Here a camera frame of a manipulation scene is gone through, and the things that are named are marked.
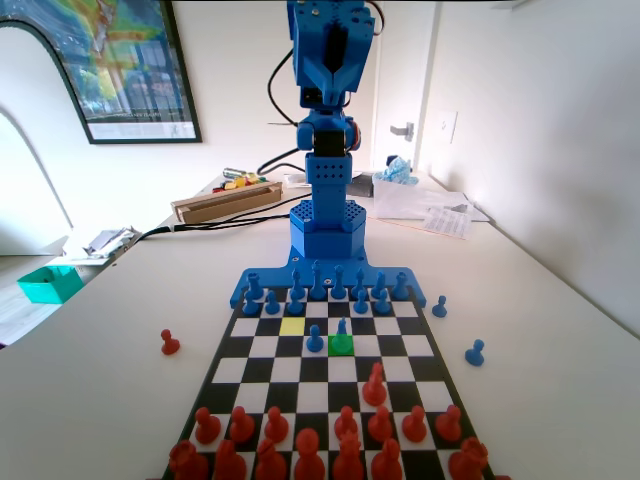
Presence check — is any chessboard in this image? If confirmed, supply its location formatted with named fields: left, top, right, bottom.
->
left=162, top=287, right=501, bottom=480

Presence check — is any red chess knight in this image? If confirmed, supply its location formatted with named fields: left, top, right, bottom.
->
left=361, top=362, right=389, bottom=409
left=213, top=438, right=249, bottom=480

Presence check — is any red chess queen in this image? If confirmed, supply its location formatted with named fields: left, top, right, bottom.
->
left=331, top=430, right=366, bottom=480

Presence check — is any red chess bishop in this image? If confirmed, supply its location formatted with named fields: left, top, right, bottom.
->
left=253, top=438, right=290, bottom=480
left=369, top=438, right=405, bottom=480

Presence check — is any red chess rook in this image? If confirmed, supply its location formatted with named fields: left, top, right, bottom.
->
left=167, top=439, right=210, bottom=480
left=447, top=437, right=490, bottom=480

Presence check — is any blue fluffy cloth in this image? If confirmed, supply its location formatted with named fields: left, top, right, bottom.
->
left=382, top=153, right=420, bottom=187

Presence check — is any clear plastic bag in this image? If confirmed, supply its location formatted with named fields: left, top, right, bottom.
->
left=372, top=174, right=474, bottom=222

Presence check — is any long cardboard box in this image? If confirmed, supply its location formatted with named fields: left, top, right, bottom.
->
left=169, top=180, right=284, bottom=225

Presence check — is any black framed map poster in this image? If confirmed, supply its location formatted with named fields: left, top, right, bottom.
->
left=0, top=0, right=203, bottom=146

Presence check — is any printed paper sheet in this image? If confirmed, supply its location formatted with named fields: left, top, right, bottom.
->
left=422, top=205, right=475, bottom=241

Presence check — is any crumpled paper pile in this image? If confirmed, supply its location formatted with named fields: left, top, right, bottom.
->
left=79, top=225, right=142, bottom=260

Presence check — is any green plastic bin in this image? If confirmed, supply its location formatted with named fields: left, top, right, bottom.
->
left=16, top=264, right=85, bottom=305

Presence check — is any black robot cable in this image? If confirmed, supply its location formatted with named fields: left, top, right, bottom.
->
left=256, top=147, right=307, bottom=175
left=268, top=48, right=301, bottom=126

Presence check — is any white wall switch plate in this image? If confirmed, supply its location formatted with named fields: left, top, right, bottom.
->
left=436, top=109, right=459, bottom=145

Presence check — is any black table cable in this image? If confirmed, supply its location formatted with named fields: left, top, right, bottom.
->
left=135, top=197, right=296, bottom=241
left=172, top=212, right=292, bottom=232

